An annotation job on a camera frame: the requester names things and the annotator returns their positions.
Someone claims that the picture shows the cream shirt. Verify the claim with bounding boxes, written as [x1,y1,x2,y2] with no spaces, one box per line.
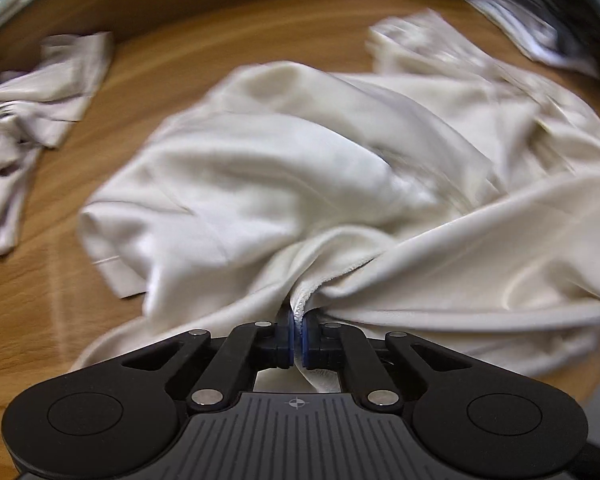
[72,7,600,396]

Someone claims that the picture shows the white folded clothes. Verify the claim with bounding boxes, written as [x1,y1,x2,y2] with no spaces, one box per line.
[462,0,600,80]

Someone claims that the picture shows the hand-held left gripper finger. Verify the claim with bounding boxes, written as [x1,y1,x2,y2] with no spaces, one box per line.
[105,307,298,413]
[300,310,486,413]

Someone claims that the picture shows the beige crumpled garment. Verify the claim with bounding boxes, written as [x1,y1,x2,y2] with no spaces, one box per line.
[0,32,115,257]

